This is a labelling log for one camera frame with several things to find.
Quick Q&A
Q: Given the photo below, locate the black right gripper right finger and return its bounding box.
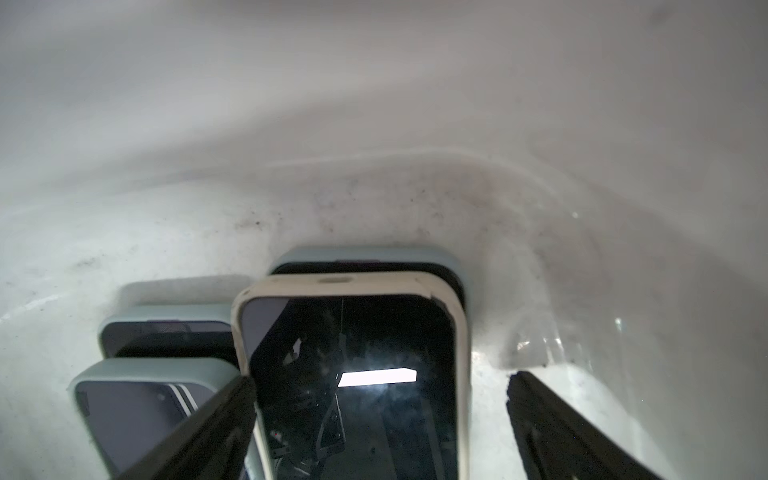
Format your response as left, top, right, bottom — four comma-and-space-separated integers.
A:
506, 371, 658, 480

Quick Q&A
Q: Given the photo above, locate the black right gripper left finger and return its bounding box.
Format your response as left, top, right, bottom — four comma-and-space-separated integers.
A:
119, 376, 257, 480

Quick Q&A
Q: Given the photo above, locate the black phone mint case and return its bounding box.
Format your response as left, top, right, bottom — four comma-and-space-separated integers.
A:
69, 358, 265, 479

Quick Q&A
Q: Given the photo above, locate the mint case phone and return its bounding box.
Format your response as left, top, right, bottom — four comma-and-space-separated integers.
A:
269, 245, 472, 310
97, 303, 238, 366

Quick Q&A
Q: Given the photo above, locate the black phone beige case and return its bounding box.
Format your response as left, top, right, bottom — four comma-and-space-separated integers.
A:
231, 270, 470, 479

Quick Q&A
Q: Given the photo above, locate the white plastic storage box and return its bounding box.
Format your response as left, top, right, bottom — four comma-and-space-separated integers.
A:
1, 1, 767, 479

